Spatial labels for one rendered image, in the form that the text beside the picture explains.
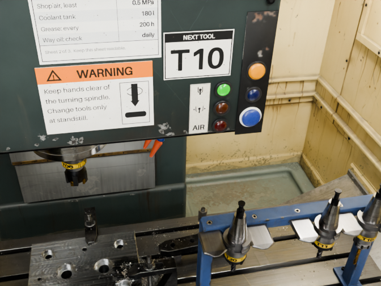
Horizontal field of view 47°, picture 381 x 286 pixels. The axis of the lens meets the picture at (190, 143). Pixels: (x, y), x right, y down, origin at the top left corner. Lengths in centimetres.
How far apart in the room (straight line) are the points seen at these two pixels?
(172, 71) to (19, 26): 21
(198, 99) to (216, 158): 145
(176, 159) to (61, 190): 41
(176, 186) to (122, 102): 103
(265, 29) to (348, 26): 120
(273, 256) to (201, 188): 76
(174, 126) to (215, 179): 144
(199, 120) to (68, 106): 19
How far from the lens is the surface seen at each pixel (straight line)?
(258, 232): 104
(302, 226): 108
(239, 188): 211
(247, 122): 70
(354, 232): 111
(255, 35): 64
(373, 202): 110
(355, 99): 179
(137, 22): 60
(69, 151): 85
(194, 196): 205
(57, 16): 59
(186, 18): 61
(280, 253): 143
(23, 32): 60
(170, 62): 62
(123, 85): 63
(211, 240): 101
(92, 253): 130
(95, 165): 152
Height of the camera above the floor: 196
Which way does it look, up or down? 36 degrees down
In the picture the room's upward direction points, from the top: 2 degrees clockwise
